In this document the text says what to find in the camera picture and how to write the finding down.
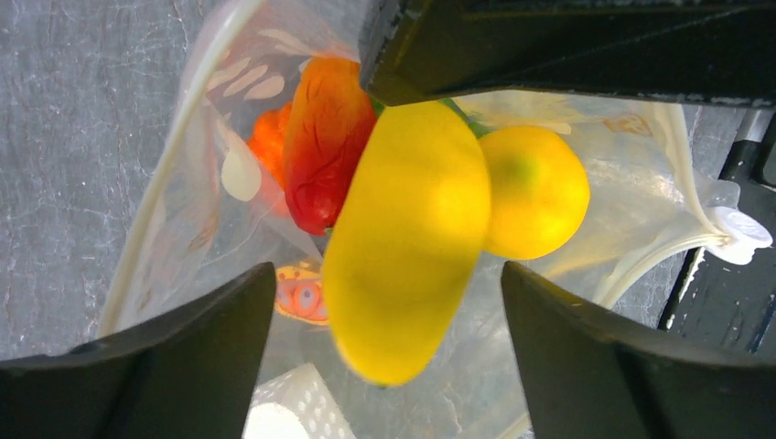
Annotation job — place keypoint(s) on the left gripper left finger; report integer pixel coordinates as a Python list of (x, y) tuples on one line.
[(189, 373)]

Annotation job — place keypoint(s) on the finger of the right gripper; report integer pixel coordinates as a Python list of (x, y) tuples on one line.
[(698, 52)]

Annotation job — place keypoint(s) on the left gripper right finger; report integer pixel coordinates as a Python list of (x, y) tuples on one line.
[(588, 372)]

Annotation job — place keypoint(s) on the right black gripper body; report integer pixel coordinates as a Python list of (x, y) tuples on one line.
[(719, 303)]

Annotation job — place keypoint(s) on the clear zip top bag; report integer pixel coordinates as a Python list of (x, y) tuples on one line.
[(212, 211)]

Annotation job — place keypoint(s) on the yellow toy lemon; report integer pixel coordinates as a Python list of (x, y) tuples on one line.
[(539, 191)]

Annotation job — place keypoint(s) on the yellow toy mango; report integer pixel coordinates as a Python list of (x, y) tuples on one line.
[(406, 242)]

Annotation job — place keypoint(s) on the green toy grapes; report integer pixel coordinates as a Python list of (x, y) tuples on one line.
[(477, 128)]

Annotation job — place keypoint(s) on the orange toy pumpkin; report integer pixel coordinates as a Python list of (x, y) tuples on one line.
[(268, 140)]

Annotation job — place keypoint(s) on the red orange toy chili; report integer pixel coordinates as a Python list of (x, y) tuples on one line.
[(330, 123)]

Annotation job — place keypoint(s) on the white perforated plastic basket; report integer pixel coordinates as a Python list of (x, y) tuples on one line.
[(297, 404)]

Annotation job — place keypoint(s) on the yellow butterfly toy block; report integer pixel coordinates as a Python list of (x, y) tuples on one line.
[(299, 293)]

